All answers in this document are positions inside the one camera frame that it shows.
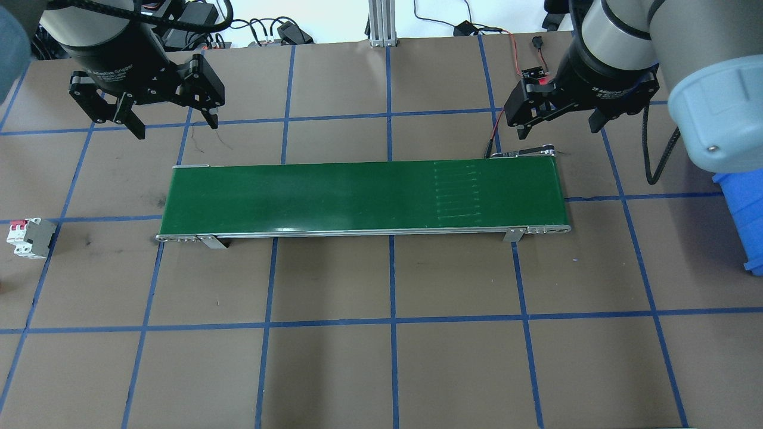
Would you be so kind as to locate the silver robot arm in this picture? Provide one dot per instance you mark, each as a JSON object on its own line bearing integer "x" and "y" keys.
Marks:
{"x": 703, "y": 47}
{"x": 89, "y": 24}

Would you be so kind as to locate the small sensor circuit board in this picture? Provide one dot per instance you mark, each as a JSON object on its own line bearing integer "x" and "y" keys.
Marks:
{"x": 530, "y": 73}

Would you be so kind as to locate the black barrel plug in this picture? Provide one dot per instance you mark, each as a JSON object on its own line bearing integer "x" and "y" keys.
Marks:
{"x": 537, "y": 42}

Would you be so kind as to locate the large black power brick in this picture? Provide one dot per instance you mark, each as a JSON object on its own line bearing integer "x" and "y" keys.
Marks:
{"x": 197, "y": 12}

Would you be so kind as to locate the white power strip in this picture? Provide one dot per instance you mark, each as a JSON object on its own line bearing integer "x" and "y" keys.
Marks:
{"x": 265, "y": 43}

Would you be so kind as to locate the black power adapter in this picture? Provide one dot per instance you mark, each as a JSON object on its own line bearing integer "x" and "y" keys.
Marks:
{"x": 554, "y": 15}
{"x": 295, "y": 33}

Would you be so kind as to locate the small black connector box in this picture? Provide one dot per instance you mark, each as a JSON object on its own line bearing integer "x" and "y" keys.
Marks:
{"x": 465, "y": 28}

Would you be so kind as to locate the grey white circuit breaker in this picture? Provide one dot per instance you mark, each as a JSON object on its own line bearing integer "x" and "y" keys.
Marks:
{"x": 39, "y": 238}

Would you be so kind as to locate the blue plastic bin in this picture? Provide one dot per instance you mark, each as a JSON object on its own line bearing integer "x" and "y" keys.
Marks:
{"x": 745, "y": 220}

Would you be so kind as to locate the green conveyor belt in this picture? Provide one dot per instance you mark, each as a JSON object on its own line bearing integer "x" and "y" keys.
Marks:
{"x": 357, "y": 196}

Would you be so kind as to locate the aluminium profile post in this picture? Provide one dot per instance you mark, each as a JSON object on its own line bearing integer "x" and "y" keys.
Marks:
{"x": 381, "y": 24}

